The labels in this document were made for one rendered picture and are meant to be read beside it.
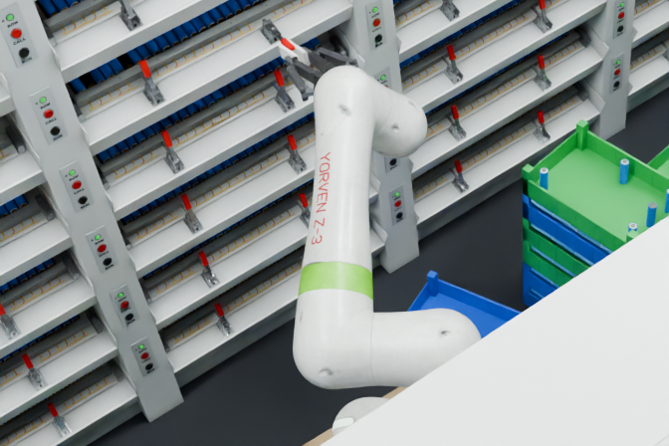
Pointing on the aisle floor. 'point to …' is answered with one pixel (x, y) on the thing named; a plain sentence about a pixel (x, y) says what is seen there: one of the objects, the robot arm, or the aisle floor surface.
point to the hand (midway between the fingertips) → (294, 55)
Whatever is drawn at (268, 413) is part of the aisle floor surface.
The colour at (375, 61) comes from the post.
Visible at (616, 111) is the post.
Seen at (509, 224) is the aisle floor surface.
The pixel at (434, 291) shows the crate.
